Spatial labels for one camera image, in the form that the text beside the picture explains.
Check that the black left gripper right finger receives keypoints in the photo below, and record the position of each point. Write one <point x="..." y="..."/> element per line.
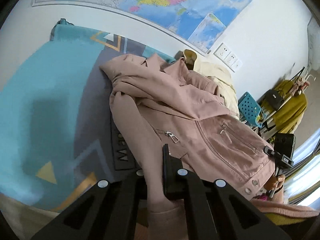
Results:
<point x="214" y="210"/>

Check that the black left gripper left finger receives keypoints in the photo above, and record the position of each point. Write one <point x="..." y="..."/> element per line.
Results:
<point x="103" y="212"/>

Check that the pink jacket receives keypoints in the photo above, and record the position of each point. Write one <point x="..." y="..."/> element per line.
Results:
<point x="154" y="103"/>

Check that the pink fluffy sleeve forearm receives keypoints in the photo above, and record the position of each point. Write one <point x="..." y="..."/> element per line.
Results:
<point x="277" y="206"/>

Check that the person's right hand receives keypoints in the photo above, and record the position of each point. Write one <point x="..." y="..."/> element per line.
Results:
<point x="275" y="184"/>

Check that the mustard yellow hanging garment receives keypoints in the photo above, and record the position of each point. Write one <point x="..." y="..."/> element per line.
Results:
<point x="288" y="117"/>

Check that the teal perforated plastic chair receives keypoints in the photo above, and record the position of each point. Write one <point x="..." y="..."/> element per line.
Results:
<point x="250" y="110"/>

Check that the cream yellow garment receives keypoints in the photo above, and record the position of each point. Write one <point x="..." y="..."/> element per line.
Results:
<point x="218" y="74"/>

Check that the teal patterned bed sheet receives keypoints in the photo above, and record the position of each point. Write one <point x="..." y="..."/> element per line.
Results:
<point x="57" y="133"/>

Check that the white wall socket panel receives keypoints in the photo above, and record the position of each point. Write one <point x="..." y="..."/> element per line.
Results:
<point x="226" y="55"/>

